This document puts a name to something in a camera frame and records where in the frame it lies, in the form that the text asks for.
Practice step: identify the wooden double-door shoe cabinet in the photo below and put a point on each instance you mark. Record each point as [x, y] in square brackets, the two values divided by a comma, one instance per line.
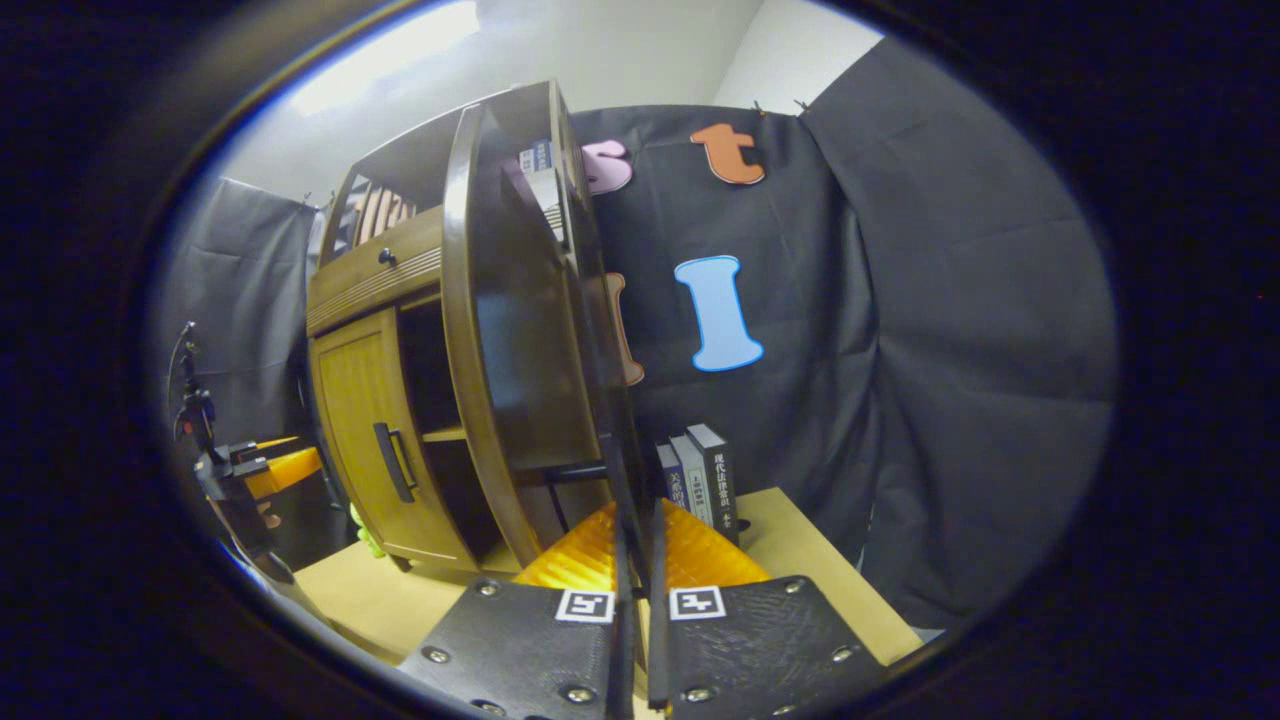
[370, 280]

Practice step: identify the grey shelf book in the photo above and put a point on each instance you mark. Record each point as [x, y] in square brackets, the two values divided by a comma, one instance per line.
[527, 160]

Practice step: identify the wooden cabinet inner shelf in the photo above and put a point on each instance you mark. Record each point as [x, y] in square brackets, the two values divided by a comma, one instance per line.
[445, 434]

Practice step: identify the black backdrop cloth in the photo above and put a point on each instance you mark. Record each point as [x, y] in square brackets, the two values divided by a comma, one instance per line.
[950, 350]

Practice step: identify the grey standing book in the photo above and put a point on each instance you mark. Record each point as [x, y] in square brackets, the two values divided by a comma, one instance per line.
[692, 480]

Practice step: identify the dark blue shelf book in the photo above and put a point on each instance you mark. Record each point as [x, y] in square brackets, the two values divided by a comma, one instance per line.
[543, 154]

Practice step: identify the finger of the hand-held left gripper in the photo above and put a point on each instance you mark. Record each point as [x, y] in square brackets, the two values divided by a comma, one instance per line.
[265, 448]
[290, 470]

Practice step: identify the wooden cabinet drawer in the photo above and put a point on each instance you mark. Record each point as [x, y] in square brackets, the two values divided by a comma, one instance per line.
[370, 285]

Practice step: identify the green frog plush toy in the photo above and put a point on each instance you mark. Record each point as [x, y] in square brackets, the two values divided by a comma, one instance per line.
[368, 535]

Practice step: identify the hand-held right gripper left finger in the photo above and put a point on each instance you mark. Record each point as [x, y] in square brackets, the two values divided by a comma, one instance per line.
[622, 620]

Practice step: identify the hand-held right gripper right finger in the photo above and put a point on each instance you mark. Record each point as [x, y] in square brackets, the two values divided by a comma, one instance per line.
[656, 620]

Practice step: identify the blue standing book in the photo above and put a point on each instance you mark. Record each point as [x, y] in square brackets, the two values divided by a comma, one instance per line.
[672, 480]

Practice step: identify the row of slanted brown books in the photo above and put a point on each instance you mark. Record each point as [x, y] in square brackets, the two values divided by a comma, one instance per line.
[380, 212]

